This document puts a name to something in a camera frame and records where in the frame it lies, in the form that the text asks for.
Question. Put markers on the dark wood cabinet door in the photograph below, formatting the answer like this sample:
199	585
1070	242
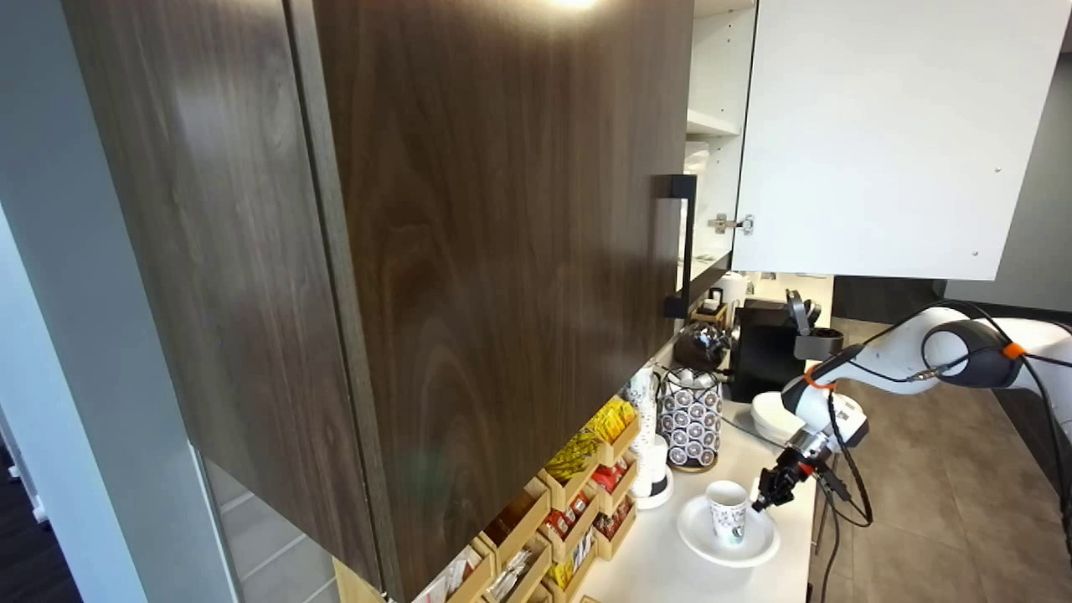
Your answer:
503	256

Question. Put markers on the white saucer plate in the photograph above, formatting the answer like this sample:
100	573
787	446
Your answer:
698	538

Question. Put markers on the black coffee machine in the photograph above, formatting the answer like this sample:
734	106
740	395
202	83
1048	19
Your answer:
765	346

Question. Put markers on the white cabinet door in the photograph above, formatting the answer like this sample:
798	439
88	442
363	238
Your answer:
891	136

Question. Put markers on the coffee pod carousel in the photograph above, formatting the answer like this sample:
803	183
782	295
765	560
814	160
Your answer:
692	421

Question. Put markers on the patterned paper coffee cup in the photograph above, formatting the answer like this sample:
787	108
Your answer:
729	515

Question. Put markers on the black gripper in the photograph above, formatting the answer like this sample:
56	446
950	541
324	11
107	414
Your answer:
805	459

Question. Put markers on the wooden condiment organizer rack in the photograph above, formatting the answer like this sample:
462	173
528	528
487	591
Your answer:
569	504

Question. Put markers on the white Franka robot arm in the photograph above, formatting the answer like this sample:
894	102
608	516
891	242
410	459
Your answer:
916	357

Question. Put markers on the dark wood cabinet side panel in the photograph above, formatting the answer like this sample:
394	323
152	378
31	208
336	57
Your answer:
212	256

